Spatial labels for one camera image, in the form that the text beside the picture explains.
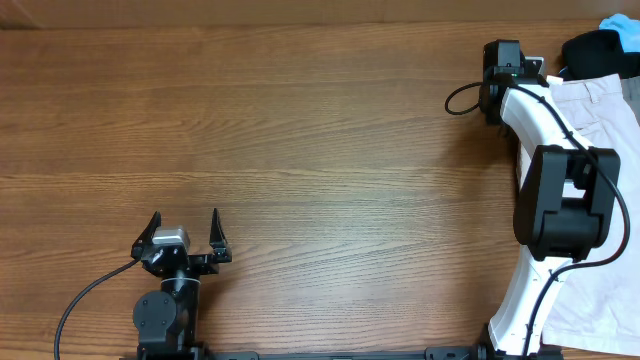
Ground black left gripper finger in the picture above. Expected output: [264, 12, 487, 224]
[209, 208, 227, 249]
[133, 211, 162, 246]

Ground beige shorts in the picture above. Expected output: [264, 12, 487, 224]
[542, 74, 639, 356]

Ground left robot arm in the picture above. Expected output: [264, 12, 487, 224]
[131, 210, 232, 360]

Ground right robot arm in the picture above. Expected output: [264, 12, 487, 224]
[479, 40, 621, 359]

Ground black garment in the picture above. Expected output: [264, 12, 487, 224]
[559, 30, 639, 80]

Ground grey shorts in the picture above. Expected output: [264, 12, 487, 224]
[621, 76, 640, 123]

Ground light blue garment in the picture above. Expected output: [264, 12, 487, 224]
[599, 13, 640, 53]

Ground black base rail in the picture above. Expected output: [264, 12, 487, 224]
[119, 344, 566, 360]

